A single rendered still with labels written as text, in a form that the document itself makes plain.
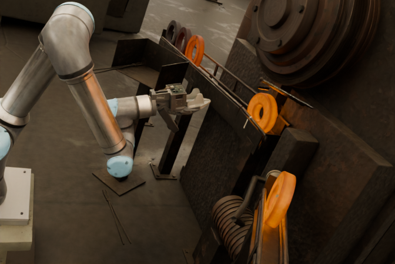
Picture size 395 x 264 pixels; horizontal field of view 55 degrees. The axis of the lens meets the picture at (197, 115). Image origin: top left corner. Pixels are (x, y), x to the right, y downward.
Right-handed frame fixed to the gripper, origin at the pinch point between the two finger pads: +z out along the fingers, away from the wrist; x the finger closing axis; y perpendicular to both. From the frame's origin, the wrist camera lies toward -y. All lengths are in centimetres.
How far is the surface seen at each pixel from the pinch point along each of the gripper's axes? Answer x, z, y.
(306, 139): -26.2, 24.3, -1.7
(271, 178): -35.6, 7.3, -5.4
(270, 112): -5.9, 22.7, -4.0
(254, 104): 4.1, 21.6, -6.7
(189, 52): 78, 20, -17
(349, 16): -21, 32, 36
